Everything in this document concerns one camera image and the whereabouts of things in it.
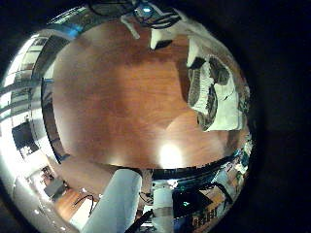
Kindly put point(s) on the orange box with black print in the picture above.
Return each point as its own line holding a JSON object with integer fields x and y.
{"x": 207, "y": 215}

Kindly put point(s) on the black box with green light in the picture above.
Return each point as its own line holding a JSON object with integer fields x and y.
{"x": 189, "y": 202}

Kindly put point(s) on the black monitor screen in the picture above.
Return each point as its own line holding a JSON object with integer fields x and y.
{"x": 24, "y": 136}

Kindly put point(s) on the white cloth garment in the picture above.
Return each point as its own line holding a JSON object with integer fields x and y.
{"x": 226, "y": 106}

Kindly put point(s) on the grey cart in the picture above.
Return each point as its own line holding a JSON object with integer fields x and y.
{"x": 53, "y": 188}

